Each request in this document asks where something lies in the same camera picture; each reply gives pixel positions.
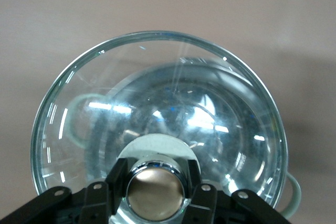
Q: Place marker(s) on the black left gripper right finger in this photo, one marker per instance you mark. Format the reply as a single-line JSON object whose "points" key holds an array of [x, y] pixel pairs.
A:
{"points": [[231, 208]]}

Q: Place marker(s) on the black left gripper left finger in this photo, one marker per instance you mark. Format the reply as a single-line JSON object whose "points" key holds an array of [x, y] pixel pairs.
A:
{"points": [[78, 205]]}

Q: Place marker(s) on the glass lid with metal knob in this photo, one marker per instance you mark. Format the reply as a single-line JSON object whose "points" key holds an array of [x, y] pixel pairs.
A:
{"points": [[78, 90]]}

